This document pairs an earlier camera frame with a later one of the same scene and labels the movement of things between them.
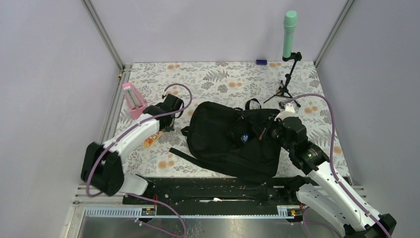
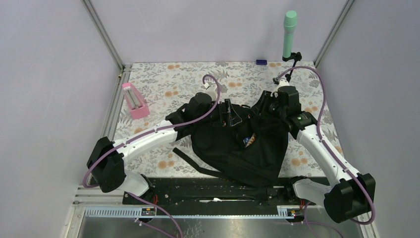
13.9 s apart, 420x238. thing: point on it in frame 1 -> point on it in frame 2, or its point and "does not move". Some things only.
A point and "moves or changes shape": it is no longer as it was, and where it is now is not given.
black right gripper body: [274, 130] -> [271, 103]
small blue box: [261, 62] does not move
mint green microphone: [289, 24] does not move
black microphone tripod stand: [283, 90] does not move
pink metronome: [136, 103] does not move
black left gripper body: [167, 129] -> [212, 105]
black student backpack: [236, 141] moves or changes shape
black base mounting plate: [216, 191] does not move
